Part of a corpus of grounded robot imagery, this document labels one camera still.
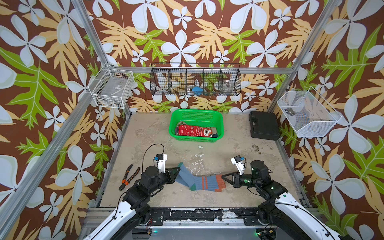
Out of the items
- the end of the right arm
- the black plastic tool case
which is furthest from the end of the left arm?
the black plastic tool case

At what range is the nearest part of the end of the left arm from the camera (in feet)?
1.89

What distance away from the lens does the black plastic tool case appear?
104 centimetres

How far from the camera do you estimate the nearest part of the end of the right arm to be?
62cm

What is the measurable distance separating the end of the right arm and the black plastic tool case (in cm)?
43

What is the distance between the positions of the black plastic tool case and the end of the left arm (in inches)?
26.9
